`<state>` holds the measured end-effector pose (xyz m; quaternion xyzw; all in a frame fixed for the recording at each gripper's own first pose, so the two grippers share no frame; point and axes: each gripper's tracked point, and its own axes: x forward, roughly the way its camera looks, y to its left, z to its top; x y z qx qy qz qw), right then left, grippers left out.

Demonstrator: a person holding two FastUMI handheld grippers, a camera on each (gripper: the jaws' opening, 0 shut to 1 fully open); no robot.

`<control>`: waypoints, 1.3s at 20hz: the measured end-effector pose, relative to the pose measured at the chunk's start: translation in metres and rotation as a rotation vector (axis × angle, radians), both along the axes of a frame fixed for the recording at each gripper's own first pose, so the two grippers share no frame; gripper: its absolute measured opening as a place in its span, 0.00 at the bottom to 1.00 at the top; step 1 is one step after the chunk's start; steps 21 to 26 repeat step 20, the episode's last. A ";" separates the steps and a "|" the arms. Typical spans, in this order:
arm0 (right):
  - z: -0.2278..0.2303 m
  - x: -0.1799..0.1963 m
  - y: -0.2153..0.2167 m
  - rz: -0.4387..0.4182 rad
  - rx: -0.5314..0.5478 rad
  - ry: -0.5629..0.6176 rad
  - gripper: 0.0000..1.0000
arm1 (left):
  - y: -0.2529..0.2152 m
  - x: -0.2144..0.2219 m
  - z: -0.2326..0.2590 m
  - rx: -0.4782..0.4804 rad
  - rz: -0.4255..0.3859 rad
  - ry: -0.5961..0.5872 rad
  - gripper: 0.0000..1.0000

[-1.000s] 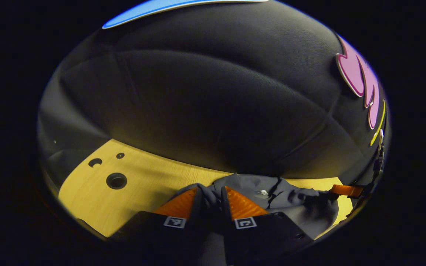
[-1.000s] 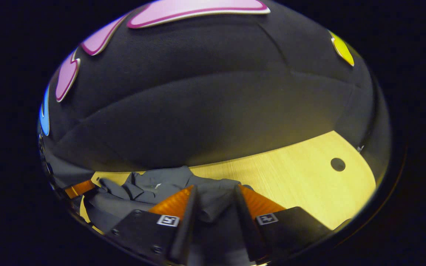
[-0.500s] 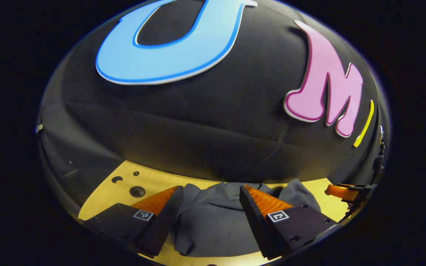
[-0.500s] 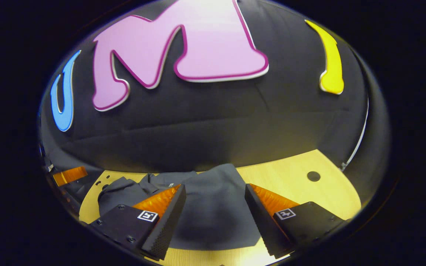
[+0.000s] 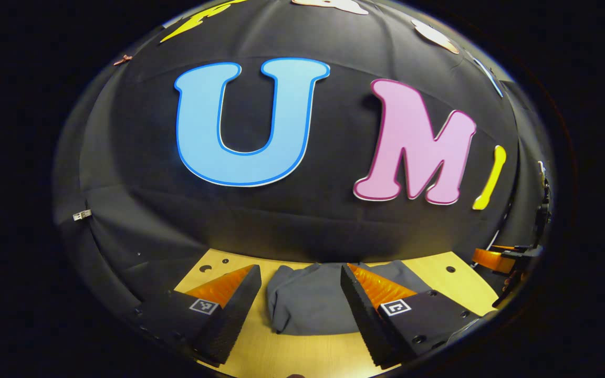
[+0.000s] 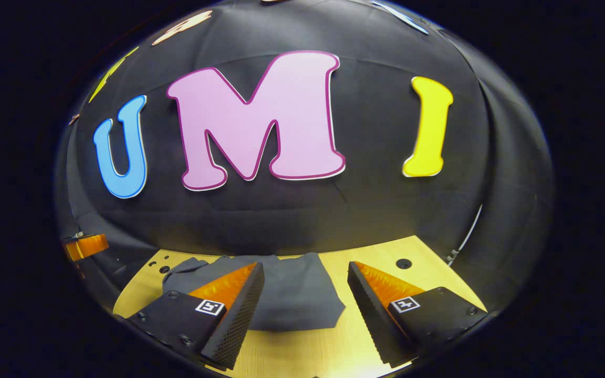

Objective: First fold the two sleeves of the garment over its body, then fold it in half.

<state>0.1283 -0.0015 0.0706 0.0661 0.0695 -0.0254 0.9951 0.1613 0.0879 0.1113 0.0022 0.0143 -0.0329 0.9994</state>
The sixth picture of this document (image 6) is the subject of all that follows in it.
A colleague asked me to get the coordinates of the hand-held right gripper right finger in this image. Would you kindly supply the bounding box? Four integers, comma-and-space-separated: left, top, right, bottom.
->
347, 261, 488, 368

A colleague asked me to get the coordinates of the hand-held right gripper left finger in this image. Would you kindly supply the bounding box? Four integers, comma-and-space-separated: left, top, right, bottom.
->
124, 261, 265, 371

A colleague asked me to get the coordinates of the white cable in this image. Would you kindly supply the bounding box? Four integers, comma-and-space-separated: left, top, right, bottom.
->
447, 204, 484, 266

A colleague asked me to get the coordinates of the black backdrop cloth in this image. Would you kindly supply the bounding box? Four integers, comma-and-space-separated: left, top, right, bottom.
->
53, 0, 554, 316

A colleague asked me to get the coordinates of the grey button-up shirt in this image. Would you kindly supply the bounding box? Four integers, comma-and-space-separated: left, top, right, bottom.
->
162, 253, 346, 332

